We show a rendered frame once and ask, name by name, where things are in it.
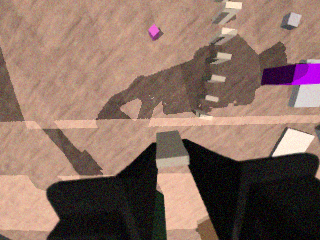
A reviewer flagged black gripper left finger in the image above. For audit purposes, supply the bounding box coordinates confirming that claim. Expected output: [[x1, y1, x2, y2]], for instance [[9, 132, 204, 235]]
[[46, 142, 158, 240]]

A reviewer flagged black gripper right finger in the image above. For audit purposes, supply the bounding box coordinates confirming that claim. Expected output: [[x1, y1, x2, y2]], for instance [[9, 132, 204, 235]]
[[182, 139, 320, 240]]

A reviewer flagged small magenta block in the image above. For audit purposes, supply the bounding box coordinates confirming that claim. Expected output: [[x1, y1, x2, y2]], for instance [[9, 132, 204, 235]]
[[148, 25, 159, 42]]

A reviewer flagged purple block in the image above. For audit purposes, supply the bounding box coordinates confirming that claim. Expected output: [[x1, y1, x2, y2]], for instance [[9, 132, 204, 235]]
[[261, 63, 320, 85]]

